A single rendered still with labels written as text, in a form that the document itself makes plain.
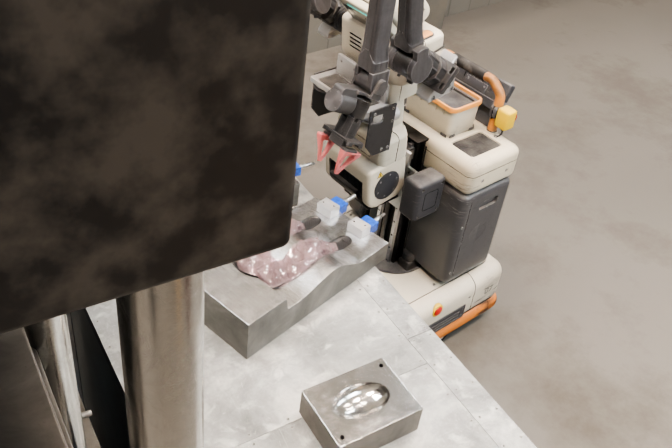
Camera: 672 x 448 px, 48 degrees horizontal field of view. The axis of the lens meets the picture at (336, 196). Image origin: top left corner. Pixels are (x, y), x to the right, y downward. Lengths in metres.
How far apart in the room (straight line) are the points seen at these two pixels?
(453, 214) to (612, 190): 1.65
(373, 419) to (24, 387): 0.93
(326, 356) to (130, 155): 1.40
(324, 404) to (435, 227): 1.18
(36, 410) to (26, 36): 0.46
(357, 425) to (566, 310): 1.83
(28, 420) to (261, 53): 0.45
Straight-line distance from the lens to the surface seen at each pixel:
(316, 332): 1.79
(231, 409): 1.64
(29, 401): 0.74
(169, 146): 0.38
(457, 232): 2.57
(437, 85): 2.06
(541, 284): 3.32
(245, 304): 1.68
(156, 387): 0.57
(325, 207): 2.01
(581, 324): 3.21
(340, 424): 1.55
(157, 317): 0.52
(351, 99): 1.87
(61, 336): 1.11
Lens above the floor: 2.11
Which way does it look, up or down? 37 degrees down
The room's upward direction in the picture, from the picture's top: 8 degrees clockwise
